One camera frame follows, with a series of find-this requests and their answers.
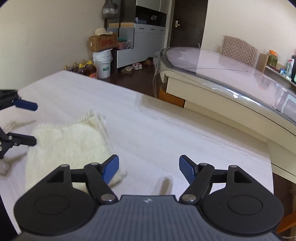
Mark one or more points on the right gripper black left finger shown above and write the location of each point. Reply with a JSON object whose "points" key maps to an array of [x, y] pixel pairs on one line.
{"points": [[66, 199]]}

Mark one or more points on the white plastic bucket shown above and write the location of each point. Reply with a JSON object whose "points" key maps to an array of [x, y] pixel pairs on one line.
{"points": [[102, 61]]}

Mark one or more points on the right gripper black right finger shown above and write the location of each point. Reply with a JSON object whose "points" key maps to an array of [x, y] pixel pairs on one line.
{"points": [[231, 200]]}

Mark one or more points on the cream yellow towel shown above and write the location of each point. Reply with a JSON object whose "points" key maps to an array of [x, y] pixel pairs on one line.
{"points": [[81, 142]]}

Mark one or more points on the white grey cabinet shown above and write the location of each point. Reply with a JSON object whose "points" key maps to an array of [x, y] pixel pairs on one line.
{"points": [[141, 28]]}

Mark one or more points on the orange lid jar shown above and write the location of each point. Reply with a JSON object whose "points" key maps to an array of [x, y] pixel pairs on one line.
{"points": [[272, 58]]}

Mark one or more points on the grey hanging bag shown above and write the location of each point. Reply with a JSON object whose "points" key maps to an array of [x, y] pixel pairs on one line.
{"points": [[111, 9]]}

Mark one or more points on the straw hat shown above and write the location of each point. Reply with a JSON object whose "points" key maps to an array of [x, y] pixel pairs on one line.
{"points": [[102, 31]]}

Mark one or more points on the cardboard box with red print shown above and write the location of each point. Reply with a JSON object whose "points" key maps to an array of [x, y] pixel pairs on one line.
{"points": [[103, 42]]}

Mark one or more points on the cooking oil bottles group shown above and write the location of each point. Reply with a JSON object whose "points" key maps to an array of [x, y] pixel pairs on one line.
{"points": [[86, 68]]}

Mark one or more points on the glass top dining table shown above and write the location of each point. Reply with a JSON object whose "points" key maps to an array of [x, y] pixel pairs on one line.
{"points": [[236, 95]]}

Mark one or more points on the dark wooden door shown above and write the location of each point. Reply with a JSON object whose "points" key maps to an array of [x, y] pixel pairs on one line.
{"points": [[188, 23]]}

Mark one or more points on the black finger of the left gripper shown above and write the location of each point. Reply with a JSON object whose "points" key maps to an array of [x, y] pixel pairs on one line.
{"points": [[11, 98], [9, 140]]}

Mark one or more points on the pair of sneakers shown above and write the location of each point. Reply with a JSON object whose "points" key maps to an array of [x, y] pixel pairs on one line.
{"points": [[131, 68]]}

